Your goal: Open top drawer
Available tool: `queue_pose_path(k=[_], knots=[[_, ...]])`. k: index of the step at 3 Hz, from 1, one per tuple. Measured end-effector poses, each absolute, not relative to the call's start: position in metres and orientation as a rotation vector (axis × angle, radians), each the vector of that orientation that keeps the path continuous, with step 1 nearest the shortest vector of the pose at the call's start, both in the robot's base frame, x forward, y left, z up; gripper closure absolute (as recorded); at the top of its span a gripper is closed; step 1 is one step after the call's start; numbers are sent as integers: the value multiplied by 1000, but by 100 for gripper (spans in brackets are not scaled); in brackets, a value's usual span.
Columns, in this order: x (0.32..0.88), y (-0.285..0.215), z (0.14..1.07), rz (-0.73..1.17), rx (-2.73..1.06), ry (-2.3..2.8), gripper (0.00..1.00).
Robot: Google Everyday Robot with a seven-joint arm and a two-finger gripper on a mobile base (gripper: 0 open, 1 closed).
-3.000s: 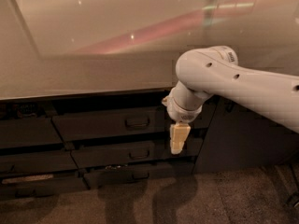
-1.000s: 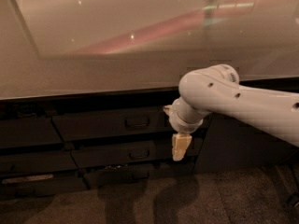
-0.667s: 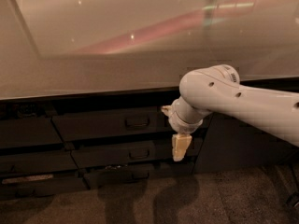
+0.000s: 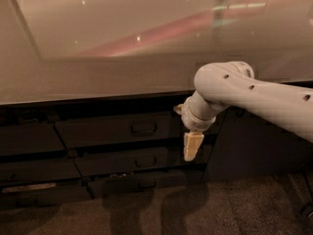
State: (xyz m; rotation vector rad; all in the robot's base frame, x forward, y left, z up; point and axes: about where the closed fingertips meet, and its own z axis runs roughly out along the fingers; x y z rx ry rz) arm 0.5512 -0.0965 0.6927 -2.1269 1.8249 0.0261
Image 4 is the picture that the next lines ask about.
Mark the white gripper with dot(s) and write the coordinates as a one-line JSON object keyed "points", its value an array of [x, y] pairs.
{"points": [[193, 118]]}

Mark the dark drawer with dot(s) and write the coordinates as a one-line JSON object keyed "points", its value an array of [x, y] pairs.
{"points": [[144, 181], [44, 197], [141, 159], [28, 139], [39, 170], [96, 131]]}

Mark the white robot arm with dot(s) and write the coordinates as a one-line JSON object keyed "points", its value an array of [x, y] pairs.
{"points": [[221, 85]]}

